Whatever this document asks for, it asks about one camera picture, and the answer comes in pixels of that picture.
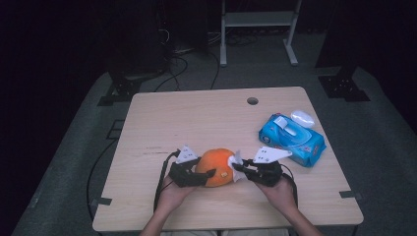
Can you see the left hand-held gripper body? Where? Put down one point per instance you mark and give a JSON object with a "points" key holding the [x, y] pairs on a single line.
{"points": [[187, 173]]}

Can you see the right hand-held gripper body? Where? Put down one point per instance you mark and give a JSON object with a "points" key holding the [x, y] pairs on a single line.
{"points": [[267, 170]]}

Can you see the orange plush toy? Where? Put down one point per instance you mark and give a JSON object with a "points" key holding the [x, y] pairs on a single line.
{"points": [[213, 164]]}

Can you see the white wet wipe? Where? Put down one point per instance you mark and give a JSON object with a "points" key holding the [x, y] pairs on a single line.
{"points": [[235, 159]]}

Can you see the blue wet wipes pack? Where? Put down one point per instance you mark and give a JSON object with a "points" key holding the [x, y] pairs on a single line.
{"points": [[305, 144]]}

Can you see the person's left hand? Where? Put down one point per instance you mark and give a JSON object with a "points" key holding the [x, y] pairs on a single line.
{"points": [[173, 196]]}

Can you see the person's right hand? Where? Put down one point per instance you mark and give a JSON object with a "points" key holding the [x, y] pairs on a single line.
{"points": [[278, 196]]}

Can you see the white oval lid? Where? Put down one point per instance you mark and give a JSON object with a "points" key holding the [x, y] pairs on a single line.
{"points": [[303, 118]]}

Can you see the grey tape strip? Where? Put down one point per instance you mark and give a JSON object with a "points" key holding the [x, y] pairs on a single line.
{"points": [[350, 194], [101, 201]]}

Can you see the black stand base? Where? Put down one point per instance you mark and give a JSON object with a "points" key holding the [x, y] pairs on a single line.
{"points": [[119, 91], [344, 87]]}

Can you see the white metal stand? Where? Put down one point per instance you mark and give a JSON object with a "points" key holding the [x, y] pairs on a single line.
{"points": [[257, 19]]}

